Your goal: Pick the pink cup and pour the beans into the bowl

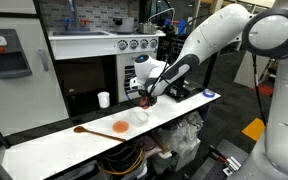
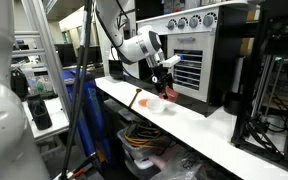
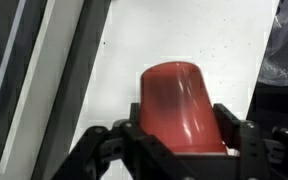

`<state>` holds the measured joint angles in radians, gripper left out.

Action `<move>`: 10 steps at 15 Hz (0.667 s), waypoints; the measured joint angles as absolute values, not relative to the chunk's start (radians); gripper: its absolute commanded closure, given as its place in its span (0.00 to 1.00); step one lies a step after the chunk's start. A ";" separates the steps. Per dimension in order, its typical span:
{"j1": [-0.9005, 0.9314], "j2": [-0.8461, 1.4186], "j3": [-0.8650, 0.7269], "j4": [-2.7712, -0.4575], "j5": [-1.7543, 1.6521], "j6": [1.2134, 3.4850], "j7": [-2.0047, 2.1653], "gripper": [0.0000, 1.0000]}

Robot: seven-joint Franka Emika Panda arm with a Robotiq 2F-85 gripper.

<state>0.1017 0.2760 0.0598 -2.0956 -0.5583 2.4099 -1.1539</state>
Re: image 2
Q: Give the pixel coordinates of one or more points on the aluminium profile frame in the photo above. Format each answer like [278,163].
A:
[52,66]

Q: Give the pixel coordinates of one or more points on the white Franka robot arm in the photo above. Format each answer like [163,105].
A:
[134,46]

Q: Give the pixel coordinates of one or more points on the black crate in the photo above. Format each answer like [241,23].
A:
[19,83]

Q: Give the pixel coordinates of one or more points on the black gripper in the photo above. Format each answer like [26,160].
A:
[162,76]

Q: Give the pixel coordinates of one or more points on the white toy kitchen stove unit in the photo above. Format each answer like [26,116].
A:
[209,76]

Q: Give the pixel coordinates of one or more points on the wooden spoon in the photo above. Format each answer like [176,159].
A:
[134,98]

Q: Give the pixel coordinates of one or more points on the black computer monitor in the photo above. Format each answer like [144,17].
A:
[95,55]
[65,55]

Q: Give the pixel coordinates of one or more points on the white side table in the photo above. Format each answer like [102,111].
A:
[59,120]

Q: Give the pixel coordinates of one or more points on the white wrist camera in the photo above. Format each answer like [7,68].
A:
[170,61]

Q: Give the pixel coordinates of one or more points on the clear plastic bag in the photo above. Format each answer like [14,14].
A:
[184,165]

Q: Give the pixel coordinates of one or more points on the black cylinder container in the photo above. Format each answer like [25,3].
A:
[232,105]

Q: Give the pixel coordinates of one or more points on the white toy fridge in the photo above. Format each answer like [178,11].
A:
[132,71]

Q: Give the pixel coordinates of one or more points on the clear container with clutter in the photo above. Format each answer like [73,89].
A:
[39,85]

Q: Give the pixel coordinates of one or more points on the white bowl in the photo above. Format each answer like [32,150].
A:
[155,106]

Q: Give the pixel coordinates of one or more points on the white and black appliance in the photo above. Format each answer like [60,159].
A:
[116,70]

